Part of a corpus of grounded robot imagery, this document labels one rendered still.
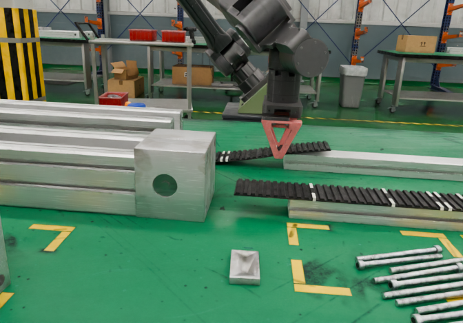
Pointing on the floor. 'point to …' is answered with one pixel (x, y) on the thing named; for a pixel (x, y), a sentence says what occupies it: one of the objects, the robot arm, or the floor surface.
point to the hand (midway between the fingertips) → (278, 149)
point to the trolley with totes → (170, 38)
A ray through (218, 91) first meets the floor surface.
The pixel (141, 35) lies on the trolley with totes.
